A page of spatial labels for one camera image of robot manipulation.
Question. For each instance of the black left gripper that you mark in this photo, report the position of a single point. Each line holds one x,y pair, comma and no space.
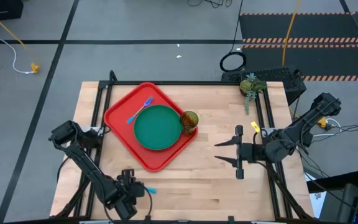
129,183

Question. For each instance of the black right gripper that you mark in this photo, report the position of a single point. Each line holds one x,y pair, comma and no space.
250,153

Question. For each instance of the green round plate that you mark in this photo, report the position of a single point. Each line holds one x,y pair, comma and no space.
157,127

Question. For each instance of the iridescent blue metal fork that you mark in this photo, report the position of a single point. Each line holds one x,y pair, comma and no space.
140,109

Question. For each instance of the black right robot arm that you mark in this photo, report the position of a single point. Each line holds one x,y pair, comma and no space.
303,124

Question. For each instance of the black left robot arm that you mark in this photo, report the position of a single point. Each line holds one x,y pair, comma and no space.
85,161

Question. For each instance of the red plastic tray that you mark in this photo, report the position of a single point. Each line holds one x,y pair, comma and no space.
120,124

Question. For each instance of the yellow tag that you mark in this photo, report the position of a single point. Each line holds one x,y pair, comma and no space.
255,126

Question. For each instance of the small potted succulent plant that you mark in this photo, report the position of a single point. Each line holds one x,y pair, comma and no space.
250,87

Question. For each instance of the black hazard-striped floor mat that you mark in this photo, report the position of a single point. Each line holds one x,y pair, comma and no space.
322,26
322,62

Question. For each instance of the black box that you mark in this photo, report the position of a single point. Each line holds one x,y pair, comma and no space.
2,9

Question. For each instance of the black aluminium table frame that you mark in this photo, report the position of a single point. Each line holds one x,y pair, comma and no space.
182,83

